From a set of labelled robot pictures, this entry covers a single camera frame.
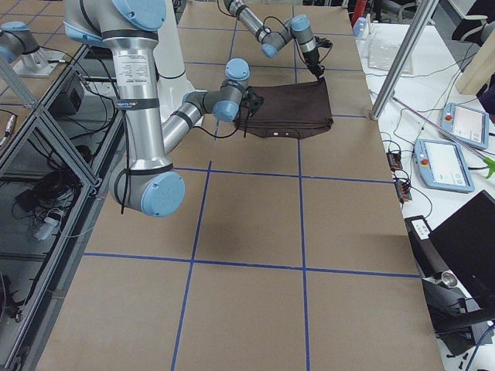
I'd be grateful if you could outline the blue cap cylinder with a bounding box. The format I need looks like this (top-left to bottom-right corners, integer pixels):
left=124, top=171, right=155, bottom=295
left=353, top=17, right=367, bottom=39

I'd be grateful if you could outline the blue teach pendant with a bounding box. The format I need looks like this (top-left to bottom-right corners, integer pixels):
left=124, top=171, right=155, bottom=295
left=414, top=139, right=475, bottom=193
left=441, top=103, right=490, bottom=150

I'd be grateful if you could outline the aluminium frame post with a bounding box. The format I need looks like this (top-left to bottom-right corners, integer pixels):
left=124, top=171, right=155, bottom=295
left=370, top=0, right=439, bottom=121

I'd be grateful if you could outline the near blue teach pendant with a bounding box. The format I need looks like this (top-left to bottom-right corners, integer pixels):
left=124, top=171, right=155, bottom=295
left=414, top=139, right=475, bottom=193

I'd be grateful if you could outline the black monitor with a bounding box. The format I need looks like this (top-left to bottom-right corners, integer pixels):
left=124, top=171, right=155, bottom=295
left=430, top=190, right=494, bottom=308

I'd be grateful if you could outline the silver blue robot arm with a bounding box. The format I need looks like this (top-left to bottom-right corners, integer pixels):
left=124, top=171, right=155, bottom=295
left=64, top=1, right=251, bottom=217
left=224, top=0, right=333, bottom=81

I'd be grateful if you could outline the far blue teach pendant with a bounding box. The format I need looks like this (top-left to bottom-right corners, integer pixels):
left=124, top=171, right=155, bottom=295
left=441, top=103, right=490, bottom=150

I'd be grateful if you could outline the red cylinder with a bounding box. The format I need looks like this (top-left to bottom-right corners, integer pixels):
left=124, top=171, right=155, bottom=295
left=353, top=0, right=367, bottom=22

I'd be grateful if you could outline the dark brown t-shirt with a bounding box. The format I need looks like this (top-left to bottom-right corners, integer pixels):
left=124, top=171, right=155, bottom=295
left=235, top=79, right=333, bottom=139

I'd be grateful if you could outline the black box white label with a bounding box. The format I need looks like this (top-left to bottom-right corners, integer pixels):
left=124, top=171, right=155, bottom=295
left=405, top=216, right=449, bottom=277

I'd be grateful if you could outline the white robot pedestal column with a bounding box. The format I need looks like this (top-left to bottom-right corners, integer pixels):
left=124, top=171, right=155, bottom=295
left=153, top=0, right=200, bottom=129

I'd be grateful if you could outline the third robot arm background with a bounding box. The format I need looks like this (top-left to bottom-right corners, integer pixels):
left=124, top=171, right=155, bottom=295
left=1, top=21, right=55, bottom=78

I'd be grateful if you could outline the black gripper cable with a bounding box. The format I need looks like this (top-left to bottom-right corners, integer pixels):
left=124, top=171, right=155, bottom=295
left=199, top=88, right=252, bottom=139

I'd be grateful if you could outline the orange black connector board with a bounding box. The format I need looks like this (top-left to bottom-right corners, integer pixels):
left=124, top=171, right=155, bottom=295
left=386, top=151, right=412, bottom=204

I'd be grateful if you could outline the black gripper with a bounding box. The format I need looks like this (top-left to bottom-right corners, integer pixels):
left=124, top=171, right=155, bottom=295
left=301, top=36, right=332, bottom=80
left=239, top=87, right=265, bottom=119

